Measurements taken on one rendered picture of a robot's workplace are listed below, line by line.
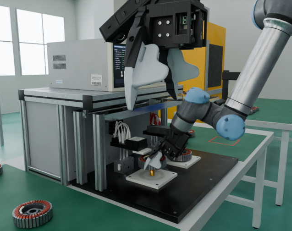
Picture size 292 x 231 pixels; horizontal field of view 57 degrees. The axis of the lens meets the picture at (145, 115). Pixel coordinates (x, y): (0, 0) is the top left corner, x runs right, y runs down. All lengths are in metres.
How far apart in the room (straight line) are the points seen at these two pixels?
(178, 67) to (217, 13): 6.24
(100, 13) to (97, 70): 4.30
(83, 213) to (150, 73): 0.66
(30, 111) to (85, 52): 0.34
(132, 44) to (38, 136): 0.91
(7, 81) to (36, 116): 6.72
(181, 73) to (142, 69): 0.12
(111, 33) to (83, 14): 8.75
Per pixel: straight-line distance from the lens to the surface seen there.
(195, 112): 0.91
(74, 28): 9.32
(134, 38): 0.36
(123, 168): 1.13
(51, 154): 1.17
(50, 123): 1.13
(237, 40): 6.44
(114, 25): 0.43
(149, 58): 0.36
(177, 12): 0.36
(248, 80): 0.81
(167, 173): 1.12
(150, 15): 0.38
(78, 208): 0.96
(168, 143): 0.97
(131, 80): 0.34
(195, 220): 0.89
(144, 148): 1.09
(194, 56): 4.74
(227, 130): 0.79
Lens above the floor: 1.21
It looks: 10 degrees down
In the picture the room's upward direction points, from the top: straight up
